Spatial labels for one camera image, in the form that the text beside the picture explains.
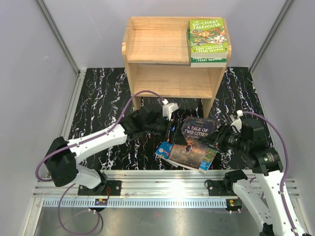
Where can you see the dark Tale of Two Cities book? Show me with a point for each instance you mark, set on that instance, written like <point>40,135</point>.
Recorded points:
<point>191,155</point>

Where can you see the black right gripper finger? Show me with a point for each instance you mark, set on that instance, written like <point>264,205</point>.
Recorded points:
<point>209,140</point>
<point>219,131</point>

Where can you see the dark green 104-storey treehouse book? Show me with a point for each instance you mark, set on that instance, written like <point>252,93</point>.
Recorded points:
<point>209,62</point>

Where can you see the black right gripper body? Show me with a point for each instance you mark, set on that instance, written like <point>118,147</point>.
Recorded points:
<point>230,140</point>

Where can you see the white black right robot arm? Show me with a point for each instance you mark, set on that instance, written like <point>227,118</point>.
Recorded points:
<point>275,215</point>

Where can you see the blue 26-storey treehouse book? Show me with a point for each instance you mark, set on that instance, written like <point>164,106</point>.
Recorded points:
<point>207,160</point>

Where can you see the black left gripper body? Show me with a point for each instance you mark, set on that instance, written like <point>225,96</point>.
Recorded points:
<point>162,127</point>

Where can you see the aluminium rail frame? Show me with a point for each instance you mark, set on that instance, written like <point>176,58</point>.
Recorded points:
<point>105,92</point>

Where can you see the slotted white cable duct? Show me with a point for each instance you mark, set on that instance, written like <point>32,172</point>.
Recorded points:
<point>135,203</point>

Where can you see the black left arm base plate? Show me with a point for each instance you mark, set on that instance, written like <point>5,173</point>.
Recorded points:
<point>106,187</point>

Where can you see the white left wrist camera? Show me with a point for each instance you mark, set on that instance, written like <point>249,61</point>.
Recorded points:
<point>168,109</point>

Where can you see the blue back-cover treehouse book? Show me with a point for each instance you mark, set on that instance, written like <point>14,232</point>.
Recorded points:
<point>163,152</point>

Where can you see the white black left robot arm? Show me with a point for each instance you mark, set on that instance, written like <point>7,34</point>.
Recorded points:
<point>64,157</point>

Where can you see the wooden shelf stand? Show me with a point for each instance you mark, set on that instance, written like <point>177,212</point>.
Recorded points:
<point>156,56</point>

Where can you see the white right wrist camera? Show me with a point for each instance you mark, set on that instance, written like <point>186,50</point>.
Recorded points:
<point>236,122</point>

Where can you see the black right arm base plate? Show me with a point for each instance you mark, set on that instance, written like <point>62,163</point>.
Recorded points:
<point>216,188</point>

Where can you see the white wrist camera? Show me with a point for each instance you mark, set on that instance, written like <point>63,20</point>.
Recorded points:
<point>236,122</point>
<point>168,109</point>

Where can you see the light green 65-storey treehouse book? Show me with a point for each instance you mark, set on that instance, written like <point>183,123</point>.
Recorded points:
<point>209,24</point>

